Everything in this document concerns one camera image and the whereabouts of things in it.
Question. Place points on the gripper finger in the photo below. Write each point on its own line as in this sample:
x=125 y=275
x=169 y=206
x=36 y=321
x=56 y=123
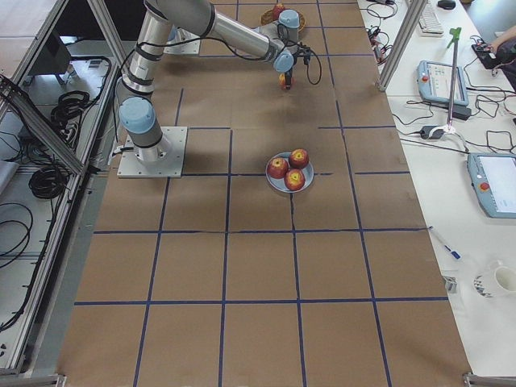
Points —
x=289 y=79

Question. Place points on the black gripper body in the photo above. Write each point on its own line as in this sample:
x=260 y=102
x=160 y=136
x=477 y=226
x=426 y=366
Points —
x=291 y=72

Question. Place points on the yellow-red apple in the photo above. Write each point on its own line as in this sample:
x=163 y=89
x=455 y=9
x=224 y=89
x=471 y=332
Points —
x=282 y=81

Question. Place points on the woven wicker basket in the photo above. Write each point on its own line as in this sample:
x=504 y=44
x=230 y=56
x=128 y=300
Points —
x=267 y=17

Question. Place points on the dark red apple in basket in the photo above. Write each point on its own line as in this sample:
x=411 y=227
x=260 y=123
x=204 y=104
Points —
x=277 y=10

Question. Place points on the plate apple far side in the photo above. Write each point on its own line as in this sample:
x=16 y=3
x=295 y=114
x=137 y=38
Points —
x=299 y=158

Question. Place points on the plate apple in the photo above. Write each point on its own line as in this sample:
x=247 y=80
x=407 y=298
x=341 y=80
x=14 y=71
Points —
x=299 y=158
x=294 y=179
x=277 y=168

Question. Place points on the plate apple near centre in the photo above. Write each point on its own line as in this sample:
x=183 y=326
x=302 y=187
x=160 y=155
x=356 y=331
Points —
x=277 y=168

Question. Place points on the plate apple front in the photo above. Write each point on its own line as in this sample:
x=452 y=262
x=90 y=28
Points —
x=294 y=179

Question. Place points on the light blue plate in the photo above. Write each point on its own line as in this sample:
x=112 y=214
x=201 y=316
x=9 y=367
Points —
x=279 y=184

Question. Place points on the teach pendant far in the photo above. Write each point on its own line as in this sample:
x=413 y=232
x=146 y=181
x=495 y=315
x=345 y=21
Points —
x=434 y=83

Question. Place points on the teach pendant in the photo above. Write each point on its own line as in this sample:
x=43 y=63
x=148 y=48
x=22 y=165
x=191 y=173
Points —
x=434 y=83
x=493 y=181

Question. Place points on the green-tipped reacher stick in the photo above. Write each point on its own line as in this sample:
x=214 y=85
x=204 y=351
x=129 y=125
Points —
x=455 y=32

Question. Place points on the black power adapter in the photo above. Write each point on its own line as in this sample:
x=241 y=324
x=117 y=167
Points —
x=431 y=132

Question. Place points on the teach pendant near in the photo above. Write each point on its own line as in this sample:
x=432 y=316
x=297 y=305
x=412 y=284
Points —
x=493 y=181

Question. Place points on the white blue pen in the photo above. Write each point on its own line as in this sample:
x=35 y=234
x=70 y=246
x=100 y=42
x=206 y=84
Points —
x=436 y=236

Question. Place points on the white mug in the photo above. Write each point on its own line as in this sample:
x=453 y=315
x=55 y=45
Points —
x=496 y=280

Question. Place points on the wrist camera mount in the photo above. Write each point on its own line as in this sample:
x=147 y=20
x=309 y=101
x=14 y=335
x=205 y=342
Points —
x=304 y=52

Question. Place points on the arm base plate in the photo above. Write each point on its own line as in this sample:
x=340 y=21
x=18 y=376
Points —
x=165 y=159
x=181 y=46

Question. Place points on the aluminium frame post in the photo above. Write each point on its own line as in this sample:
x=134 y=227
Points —
x=402 y=39

